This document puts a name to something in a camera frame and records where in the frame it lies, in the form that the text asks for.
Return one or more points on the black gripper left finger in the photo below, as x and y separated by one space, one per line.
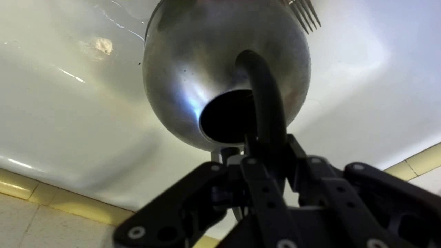
180 216

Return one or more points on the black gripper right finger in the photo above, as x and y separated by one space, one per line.
367 205

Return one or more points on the stainless steel kettle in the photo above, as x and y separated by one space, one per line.
191 71

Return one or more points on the white kitchen sink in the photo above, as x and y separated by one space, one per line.
74 110

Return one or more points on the metal fork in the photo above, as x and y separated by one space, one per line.
305 12

